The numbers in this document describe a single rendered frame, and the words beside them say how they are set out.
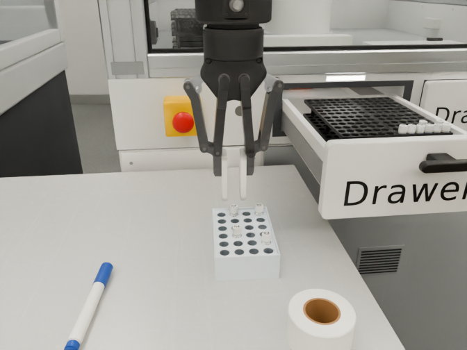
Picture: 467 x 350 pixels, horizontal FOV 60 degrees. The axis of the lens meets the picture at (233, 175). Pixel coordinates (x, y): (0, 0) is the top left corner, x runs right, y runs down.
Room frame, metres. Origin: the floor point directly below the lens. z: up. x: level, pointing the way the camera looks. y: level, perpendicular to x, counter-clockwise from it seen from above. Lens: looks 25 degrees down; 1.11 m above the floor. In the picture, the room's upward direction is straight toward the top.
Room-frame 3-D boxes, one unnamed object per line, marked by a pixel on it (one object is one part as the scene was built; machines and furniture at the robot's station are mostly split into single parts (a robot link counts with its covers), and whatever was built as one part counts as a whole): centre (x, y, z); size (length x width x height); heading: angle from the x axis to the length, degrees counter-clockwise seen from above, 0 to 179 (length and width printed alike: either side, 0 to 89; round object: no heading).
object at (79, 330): (0.36, 0.17, 0.77); 0.14 x 0.02 x 0.02; 0
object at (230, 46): (0.52, 0.00, 1.02); 0.08 x 0.07 x 0.09; 94
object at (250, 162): (0.53, -0.03, 0.89); 0.03 x 0.01 x 0.05; 94
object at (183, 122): (0.73, 0.09, 0.88); 0.04 x 0.03 x 0.04; 96
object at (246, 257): (0.48, -0.01, 0.78); 0.12 x 0.08 x 0.04; 4
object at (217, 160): (0.52, 0.03, 0.89); 0.03 x 0.01 x 0.05; 94
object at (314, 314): (0.32, -0.09, 0.78); 0.07 x 0.07 x 0.04
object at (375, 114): (0.69, -0.24, 0.87); 0.22 x 0.18 x 0.06; 6
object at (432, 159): (0.47, -0.27, 0.91); 0.07 x 0.04 x 0.01; 96
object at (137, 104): (1.30, -0.22, 0.87); 1.02 x 0.95 x 0.14; 96
